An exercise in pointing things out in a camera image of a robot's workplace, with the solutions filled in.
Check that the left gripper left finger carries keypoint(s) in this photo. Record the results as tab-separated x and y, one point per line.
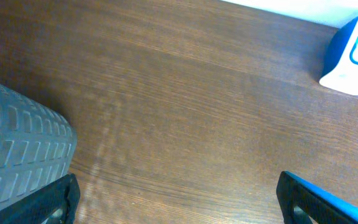
55	203

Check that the grey plastic mesh basket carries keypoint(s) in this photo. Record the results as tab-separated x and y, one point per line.
36	146

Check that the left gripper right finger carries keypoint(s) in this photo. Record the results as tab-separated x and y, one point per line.
303	202

